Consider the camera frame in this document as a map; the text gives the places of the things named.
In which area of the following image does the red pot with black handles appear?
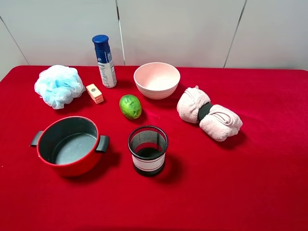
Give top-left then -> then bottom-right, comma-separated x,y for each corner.
30,116 -> 110,177

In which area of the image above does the black band on towel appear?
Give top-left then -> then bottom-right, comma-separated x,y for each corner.
197,102 -> 213,121

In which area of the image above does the orange white sponge block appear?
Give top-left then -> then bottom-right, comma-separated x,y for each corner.
86,84 -> 104,104

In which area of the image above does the pink plastic bowl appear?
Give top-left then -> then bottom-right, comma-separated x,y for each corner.
133,62 -> 180,100

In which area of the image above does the black mesh pen holder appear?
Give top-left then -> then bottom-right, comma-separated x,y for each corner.
128,125 -> 169,177

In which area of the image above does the blue white spray bottle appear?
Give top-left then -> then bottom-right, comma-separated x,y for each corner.
92,35 -> 117,88

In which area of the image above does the red velvet tablecloth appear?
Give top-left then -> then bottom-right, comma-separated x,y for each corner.
0,66 -> 308,231

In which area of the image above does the light blue bath loofah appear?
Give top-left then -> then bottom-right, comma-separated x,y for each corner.
34,65 -> 86,110

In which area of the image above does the pink rolled towel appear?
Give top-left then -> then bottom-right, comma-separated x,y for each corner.
177,86 -> 243,141

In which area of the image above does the green mango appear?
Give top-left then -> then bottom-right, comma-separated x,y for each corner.
119,94 -> 142,119

